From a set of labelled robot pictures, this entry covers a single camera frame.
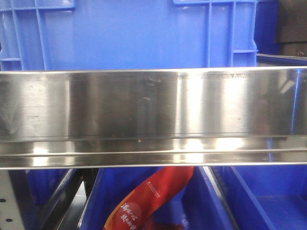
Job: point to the blue bin lower middle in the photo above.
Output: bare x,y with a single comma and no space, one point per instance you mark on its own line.
196,207

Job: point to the blue bin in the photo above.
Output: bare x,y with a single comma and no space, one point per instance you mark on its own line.
196,207
271,197
43,183

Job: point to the blue bin lower right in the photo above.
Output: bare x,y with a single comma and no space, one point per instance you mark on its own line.
271,197

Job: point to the blue bin lower left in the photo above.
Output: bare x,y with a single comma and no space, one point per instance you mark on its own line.
43,183

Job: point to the stainless steel shelf edge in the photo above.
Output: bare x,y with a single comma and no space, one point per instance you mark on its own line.
109,118

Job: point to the red printed bag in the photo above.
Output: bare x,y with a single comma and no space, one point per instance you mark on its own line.
147,197

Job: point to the large blue crate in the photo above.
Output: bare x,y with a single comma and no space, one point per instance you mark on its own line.
126,34

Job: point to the white perforated shelf upright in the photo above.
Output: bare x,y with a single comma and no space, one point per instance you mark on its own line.
10,216

